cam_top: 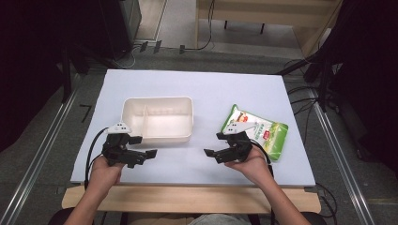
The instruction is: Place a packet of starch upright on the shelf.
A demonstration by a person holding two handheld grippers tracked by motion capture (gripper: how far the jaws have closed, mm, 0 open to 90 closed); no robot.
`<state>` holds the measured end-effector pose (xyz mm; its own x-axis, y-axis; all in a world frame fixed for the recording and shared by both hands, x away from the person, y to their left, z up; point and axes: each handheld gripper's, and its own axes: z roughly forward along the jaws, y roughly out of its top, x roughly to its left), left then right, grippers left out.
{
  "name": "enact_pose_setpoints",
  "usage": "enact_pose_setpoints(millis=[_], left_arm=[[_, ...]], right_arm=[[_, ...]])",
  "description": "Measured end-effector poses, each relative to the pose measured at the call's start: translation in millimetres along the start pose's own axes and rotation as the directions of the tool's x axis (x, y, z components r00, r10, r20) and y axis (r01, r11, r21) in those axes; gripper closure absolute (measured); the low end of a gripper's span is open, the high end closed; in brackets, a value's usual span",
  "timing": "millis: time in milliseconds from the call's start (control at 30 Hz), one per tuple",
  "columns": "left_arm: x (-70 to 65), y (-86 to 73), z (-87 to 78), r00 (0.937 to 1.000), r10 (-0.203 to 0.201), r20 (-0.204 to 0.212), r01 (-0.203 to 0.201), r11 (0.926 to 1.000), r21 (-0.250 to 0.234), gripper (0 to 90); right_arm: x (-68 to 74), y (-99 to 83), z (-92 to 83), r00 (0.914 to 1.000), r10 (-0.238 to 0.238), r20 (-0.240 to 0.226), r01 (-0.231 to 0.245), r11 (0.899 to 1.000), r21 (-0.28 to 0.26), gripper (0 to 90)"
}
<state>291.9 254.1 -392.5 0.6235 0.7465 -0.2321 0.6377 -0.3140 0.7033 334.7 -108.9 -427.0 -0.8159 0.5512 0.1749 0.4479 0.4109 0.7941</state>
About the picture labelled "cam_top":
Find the white divided plastic container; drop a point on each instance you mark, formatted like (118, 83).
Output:
(158, 120)

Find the person's grey clothing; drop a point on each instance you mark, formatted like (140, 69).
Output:
(219, 219)

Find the wooden table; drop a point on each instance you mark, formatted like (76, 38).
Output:
(187, 200)

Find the light wooden bench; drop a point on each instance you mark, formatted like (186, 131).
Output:
(250, 11)

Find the dark curtain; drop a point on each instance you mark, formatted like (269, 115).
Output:
(372, 78)
(28, 62)

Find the metal floor rail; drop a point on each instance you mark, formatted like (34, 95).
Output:
(338, 156)
(40, 143)

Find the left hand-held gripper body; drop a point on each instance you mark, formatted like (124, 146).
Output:
(116, 149)

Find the white board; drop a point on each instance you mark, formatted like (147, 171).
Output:
(203, 84)

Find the black cabinet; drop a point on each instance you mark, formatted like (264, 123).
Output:
(125, 22)

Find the person's left hand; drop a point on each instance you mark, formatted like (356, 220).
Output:
(104, 170)

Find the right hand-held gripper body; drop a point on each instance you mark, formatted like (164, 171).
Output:
(239, 146)

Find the person's right hand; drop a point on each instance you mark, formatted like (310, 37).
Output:
(252, 168)

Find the green and white snack packet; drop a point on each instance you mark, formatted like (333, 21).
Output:
(270, 137)

